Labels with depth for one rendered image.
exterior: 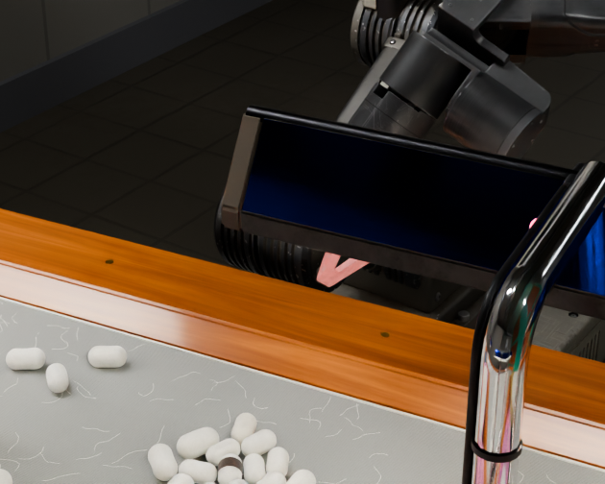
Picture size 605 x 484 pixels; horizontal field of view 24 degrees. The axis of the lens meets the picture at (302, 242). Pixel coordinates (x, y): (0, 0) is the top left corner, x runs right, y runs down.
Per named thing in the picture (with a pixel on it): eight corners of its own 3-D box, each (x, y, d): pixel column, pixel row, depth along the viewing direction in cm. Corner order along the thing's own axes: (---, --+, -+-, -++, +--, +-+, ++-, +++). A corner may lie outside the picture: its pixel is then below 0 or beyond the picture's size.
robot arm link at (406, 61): (431, 28, 115) (413, 12, 109) (497, 74, 113) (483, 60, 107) (382, 97, 116) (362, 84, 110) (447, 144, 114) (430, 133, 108)
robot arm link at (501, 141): (477, 16, 119) (482, -41, 111) (587, 91, 115) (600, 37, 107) (387, 113, 116) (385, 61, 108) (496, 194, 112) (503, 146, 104)
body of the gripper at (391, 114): (351, 166, 119) (402, 95, 118) (411, 218, 111) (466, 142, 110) (299, 133, 115) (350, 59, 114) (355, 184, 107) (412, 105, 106)
